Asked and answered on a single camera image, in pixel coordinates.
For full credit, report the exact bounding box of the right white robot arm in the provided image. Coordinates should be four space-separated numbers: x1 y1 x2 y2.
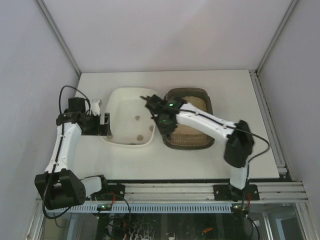
140 94 255 201

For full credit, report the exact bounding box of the grey slotted cable duct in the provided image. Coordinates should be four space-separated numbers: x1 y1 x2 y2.
46 202 235 215

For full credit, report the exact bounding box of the white plastic tray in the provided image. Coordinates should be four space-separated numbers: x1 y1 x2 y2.
102 87 157 147

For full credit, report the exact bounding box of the black slotted litter scoop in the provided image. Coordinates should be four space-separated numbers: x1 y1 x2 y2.
140 95 156 105

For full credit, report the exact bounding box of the aluminium mounting rail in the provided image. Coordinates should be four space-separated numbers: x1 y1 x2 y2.
36 181 309 203

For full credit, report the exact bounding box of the right aluminium side rail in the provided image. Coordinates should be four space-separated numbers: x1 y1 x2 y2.
248 69 293 182

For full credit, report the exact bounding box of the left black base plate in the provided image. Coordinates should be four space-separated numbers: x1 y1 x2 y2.
81 175 126 201

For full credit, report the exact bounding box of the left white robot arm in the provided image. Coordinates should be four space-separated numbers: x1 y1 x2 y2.
34 97 112 210

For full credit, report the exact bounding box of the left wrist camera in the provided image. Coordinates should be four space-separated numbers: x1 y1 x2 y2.
90 99 102 116

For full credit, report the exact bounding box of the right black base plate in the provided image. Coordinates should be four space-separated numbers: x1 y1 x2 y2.
213 184 260 202

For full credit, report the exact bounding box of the brown translucent litter box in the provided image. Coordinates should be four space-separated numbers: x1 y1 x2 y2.
162 87 215 150

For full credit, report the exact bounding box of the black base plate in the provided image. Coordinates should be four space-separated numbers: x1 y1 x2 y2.
213 184 260 202
81 175 126 201

